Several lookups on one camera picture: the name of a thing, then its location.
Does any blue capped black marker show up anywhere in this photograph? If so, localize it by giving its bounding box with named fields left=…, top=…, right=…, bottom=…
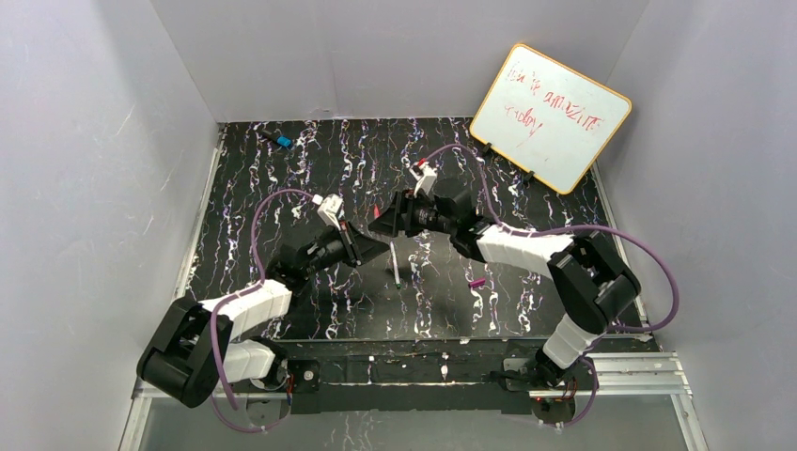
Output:
left=261, top=132, right=293, bottom=148

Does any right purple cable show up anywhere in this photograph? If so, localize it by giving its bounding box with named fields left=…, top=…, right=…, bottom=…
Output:
left=427, top=144, right=680, bottom=428

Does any white whiteboard orange frame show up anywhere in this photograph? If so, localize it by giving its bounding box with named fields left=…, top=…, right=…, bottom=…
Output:
left=469, top=43, right=633, bottom=194

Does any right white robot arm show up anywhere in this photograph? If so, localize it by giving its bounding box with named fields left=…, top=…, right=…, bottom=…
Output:
left=368, top=191, right=641, bottom=385

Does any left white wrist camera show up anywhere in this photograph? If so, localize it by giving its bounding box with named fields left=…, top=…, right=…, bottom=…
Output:
left=312, top=194, right=343, bottom=229

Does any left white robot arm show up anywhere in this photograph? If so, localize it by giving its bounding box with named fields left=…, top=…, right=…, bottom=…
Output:
left=136, top=221, right=390, bottom=408

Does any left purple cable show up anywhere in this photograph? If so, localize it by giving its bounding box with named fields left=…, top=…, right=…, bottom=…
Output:
left=209, top=188, right=319, bottom=434

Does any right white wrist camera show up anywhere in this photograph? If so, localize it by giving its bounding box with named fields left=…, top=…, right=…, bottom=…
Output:
left=411, top=159, right=438, bottom=197

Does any magenta pen cap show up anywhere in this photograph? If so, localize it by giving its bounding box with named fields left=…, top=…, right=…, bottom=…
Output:
left=468, top=278, right=486, bottom=289

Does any purple cable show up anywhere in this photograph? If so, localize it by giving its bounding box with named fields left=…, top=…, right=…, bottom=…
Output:
left=427, top=144, right=680, bottom=428
left=209, top=188, right=319, bottom=434

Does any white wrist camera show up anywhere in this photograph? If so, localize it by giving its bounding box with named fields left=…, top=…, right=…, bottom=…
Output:
left=411, top=159, right=438, bottom=197
left=312, top=194, right=343, bottom=229

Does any white pen green tip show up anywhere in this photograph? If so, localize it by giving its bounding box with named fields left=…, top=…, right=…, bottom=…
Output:
left=389, top=241, right=401, bottom=289

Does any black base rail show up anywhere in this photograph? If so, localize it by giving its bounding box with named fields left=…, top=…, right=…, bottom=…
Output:
left=133, top=335, right=636, bottom=417

